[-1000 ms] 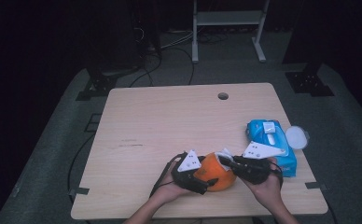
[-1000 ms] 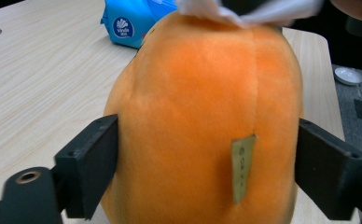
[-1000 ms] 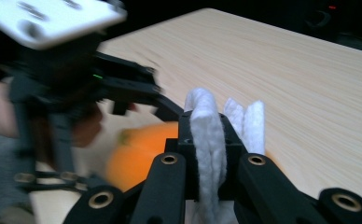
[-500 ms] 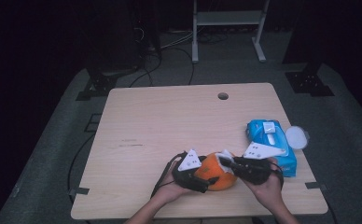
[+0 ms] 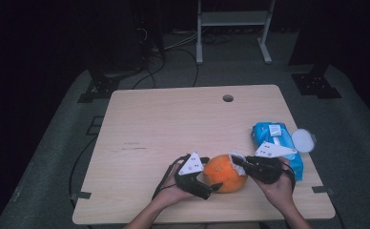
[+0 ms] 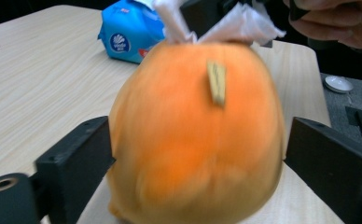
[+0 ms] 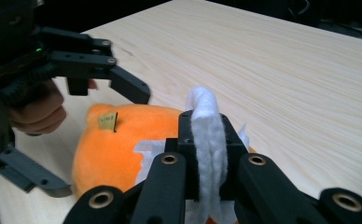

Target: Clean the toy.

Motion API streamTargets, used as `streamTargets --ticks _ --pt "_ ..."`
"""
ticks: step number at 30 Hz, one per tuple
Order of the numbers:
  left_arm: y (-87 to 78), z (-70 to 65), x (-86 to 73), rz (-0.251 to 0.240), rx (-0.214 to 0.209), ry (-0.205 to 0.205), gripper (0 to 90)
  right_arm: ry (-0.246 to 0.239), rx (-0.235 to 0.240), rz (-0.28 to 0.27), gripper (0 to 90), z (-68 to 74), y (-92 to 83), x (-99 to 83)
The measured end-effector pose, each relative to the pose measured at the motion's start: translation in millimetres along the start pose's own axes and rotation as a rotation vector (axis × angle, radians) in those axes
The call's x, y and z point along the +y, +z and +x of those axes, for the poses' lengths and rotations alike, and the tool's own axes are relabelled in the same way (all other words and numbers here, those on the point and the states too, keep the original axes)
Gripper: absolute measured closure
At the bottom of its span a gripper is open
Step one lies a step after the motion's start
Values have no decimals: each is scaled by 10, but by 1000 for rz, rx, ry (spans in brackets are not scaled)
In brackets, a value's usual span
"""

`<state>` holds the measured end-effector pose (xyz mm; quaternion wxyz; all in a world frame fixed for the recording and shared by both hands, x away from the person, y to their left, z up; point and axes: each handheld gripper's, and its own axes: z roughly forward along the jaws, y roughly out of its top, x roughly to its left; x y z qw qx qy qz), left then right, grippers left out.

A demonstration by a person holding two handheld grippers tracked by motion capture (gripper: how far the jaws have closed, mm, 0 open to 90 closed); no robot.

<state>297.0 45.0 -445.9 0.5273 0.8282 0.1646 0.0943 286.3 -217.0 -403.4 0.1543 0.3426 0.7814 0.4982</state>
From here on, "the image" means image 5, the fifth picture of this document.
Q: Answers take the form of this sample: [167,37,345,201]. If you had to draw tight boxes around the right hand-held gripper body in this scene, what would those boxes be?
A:
[244,141,298,185]

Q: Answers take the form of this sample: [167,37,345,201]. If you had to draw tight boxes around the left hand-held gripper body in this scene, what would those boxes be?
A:
[173,151,214,201]

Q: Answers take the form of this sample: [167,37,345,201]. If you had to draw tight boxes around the white wet wipe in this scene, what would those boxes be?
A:
[228,151,248,177]

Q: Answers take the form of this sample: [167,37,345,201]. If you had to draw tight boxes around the orange plush toy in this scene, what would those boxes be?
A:
[203,154,249,195]

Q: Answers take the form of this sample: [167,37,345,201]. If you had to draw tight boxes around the blue wet wipes pack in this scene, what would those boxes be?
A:
[251,121,304,182]

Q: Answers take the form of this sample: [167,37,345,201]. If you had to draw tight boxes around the person's left hand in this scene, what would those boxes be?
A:
[154,164,195,212]

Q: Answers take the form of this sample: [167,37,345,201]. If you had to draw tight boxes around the person's right hand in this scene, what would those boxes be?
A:
[254,156,298,212]

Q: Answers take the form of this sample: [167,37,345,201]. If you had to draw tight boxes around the white round lid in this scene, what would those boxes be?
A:
[291,127,318,154]

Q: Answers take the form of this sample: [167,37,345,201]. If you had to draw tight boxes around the black tape strip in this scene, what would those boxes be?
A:
[311,185,336,196]
[69,190,93,201]

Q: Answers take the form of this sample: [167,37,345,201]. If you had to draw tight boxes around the black stand base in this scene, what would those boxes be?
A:
[290,62,343,100]
[76,67,144,104]

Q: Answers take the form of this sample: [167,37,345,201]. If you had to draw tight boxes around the white metal stand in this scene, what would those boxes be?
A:
[195,0,277,66]

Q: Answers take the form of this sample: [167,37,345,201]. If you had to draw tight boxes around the left hand-held gripper cable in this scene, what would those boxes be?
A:
[152,154,188,202]

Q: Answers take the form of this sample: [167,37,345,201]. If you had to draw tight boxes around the hand-held gripper cable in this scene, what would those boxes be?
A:
[152,154,188,202]
[280,161,298,193]

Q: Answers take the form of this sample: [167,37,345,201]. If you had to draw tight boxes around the right hand-held gripper cable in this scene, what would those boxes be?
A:
[280,161,298,193]

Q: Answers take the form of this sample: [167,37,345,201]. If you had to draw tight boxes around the black floor cable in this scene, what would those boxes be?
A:
[131,47,200,91]

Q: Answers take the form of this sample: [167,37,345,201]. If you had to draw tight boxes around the thin black cable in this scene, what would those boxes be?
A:
[68,135,99,204]

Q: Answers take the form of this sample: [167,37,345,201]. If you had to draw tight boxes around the white floor cables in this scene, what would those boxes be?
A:
[162,29,200,52]

